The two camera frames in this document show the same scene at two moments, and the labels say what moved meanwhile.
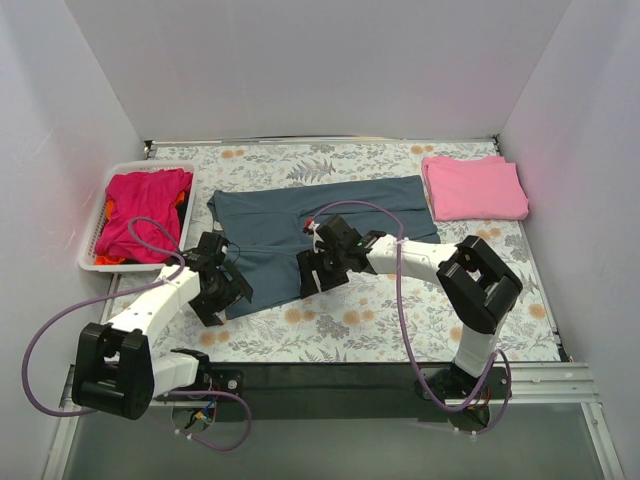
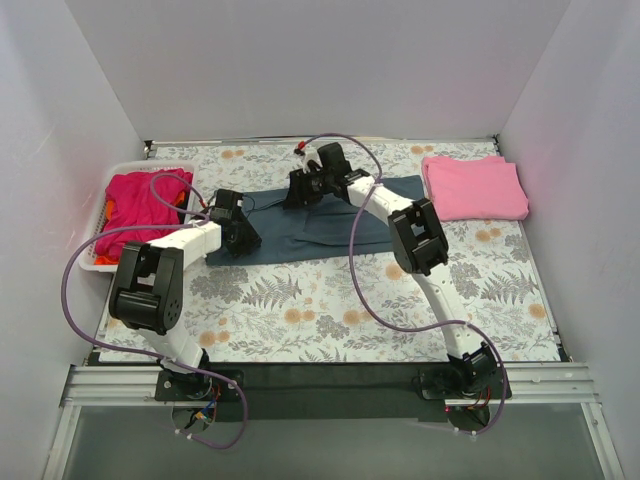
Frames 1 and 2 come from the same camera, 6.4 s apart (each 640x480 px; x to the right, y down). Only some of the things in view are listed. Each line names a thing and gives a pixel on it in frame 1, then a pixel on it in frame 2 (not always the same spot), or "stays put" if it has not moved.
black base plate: [357, 392] stays put
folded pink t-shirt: [474, 188] stays put
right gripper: [320, 270] → [300, 187]
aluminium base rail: [533, 383] stays put
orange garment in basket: [102, 259] stays put
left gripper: [230, 293] → [245, 235]
